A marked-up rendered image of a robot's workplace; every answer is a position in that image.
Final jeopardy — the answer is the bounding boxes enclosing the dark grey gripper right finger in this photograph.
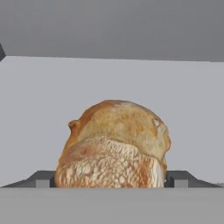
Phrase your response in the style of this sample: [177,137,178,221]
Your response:
[164,171,222,189]

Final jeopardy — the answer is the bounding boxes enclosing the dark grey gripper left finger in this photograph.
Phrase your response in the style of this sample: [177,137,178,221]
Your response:
[2,170,57,189]

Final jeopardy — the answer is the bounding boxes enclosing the brown crusty bread loaf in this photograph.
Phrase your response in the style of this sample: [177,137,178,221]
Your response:
[53,99,172,189]

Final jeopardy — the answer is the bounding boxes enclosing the grey cabinet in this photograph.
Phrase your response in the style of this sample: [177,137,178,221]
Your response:
[0,0,224,187]

